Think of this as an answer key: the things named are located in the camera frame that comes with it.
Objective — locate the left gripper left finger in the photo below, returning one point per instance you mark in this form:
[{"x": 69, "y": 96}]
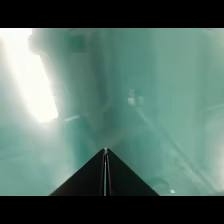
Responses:
[{"x": 87, "y": 180}]

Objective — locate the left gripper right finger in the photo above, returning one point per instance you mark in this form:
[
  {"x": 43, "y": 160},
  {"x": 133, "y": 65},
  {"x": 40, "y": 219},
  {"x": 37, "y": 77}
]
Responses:
[{"x": 125, "y": 180}]

